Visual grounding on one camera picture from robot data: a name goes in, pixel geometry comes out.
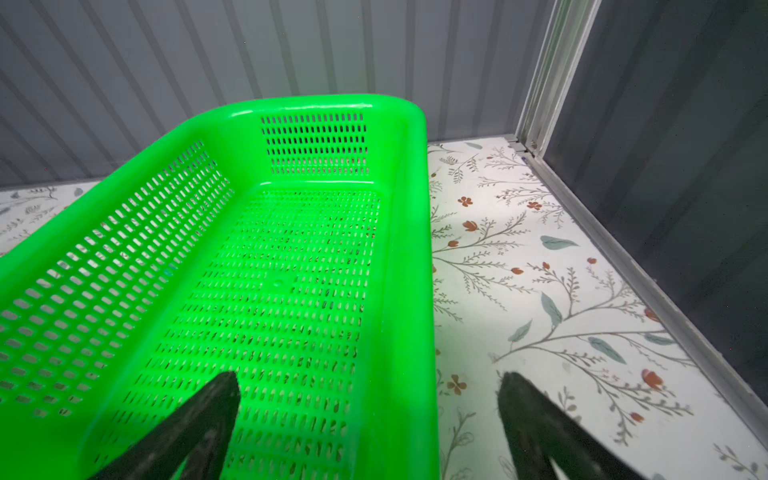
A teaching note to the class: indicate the green plastic basket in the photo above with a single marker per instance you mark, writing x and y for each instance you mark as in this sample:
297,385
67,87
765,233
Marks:
284,243

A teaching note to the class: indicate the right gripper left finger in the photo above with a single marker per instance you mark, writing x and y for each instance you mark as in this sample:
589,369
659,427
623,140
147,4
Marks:
193,440

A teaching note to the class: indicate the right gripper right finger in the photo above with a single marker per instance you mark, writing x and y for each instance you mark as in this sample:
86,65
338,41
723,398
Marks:
543,439

